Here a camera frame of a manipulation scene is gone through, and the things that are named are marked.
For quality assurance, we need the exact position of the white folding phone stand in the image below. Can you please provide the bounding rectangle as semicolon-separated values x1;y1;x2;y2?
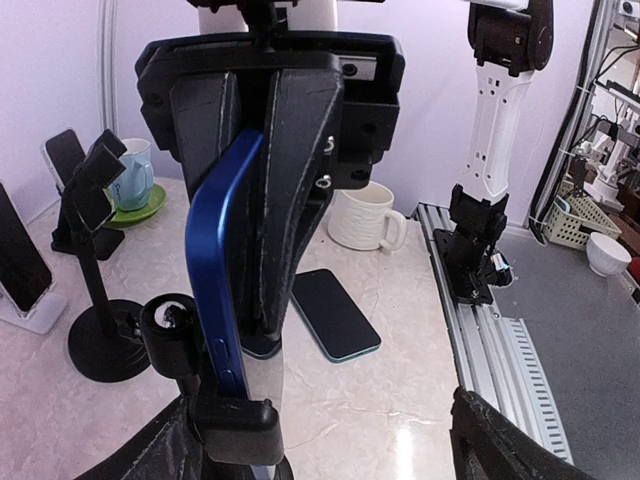
1;292;68;335

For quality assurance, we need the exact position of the cream plastic basket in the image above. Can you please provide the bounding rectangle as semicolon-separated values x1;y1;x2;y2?
543;180;621;251

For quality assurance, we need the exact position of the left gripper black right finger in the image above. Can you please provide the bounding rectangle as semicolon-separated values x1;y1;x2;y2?
450;388;590;480

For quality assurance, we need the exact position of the aluminium frame post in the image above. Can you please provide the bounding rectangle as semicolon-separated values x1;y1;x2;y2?
528;1;616;243
98;0;117;133

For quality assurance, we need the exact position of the green saucer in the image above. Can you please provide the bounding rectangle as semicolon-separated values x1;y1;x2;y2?
104;184;167;228

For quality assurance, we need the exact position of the black round-base stand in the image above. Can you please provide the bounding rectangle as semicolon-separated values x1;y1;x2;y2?
61;129;150;383
139;293;294;479

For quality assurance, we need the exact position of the right aluminium frame post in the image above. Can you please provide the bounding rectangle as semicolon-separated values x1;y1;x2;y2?
528;1;616;243

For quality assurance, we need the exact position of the light blue mug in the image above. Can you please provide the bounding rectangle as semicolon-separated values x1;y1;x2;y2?
109;138;154;212

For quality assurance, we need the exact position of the white bowl on bench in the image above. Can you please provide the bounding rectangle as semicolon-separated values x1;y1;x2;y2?
586;232;632;277

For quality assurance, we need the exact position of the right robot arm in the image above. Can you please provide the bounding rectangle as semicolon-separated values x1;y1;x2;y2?
135;1;553;341

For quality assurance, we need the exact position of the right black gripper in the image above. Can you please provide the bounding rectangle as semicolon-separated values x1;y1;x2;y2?
135;31;405;342

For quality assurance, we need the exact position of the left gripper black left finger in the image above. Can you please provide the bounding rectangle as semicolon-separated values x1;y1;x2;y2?
77;397;205;479

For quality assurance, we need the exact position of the teal phone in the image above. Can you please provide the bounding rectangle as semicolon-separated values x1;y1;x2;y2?
292;269;382;364

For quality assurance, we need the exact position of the blue phone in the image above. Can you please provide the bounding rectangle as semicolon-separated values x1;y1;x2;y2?
185;128;263;399

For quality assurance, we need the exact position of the left aluminium frame post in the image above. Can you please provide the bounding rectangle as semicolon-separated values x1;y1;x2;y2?
98;0;117;133

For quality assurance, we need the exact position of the black folding phone stand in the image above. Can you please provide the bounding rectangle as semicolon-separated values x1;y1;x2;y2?
50;198;125;261

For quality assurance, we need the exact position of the cream ceramic mug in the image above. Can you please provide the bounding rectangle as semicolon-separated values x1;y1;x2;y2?
327;181;408;251

